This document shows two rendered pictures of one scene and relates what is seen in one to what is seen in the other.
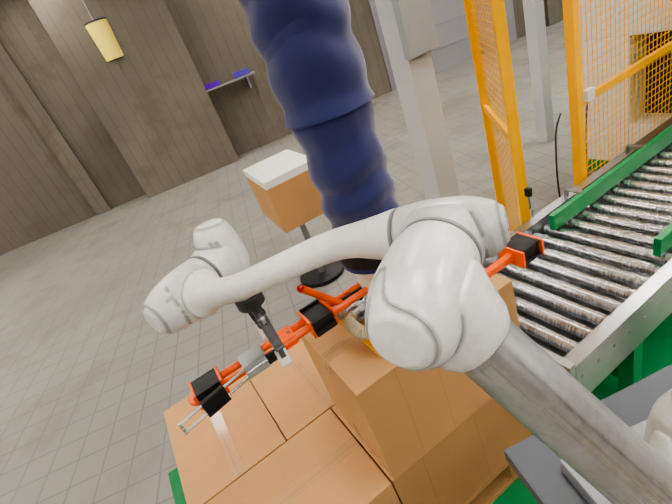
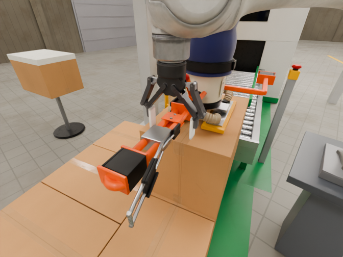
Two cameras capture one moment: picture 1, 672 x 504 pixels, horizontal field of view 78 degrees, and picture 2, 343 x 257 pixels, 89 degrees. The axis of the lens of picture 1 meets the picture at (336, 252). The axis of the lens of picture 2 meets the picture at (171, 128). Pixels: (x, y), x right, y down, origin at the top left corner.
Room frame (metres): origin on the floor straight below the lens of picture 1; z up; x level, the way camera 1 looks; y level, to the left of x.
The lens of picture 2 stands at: (0.61, 0.57, 1.37)
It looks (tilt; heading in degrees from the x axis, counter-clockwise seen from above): 33 degrees down; 316
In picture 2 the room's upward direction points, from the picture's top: straight up
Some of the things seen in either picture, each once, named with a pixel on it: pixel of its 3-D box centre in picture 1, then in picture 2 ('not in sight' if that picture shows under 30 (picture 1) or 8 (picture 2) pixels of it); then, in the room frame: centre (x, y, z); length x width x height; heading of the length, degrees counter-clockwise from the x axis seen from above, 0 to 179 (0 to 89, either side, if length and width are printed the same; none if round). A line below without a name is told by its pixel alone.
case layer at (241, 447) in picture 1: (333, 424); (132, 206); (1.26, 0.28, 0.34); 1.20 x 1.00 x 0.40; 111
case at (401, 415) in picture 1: (412, 349); (199, 142); (1.09, -0.12, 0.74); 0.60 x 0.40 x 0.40; 110
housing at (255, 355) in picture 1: (254, 361); (157, 138); (0.93, 0.32, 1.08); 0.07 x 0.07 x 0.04; 20
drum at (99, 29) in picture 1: (106, 40); not in sight; (8.57, 2.33, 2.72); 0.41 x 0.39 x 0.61; 94
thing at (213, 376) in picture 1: (208, 387); (124, 168); (0.88, 0.45, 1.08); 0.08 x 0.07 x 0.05; 110
